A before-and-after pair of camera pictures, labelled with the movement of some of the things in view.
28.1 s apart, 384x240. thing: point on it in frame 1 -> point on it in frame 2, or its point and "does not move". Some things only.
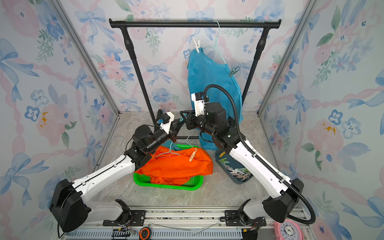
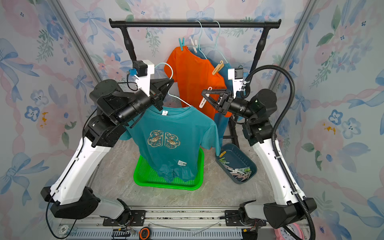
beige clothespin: [192, 155] -> [218, 67]
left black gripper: [174, 132] -> [160, 87]
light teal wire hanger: [215, 48] does not move
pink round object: [288, 230] does not move
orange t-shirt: [170, 166] -> [193, 74]
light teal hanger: [169, 151] -> [199, 40]
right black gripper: [191, 120] -> [225, 104]
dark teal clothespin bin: [232, 167] does not move
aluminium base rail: [183, 223] does not move
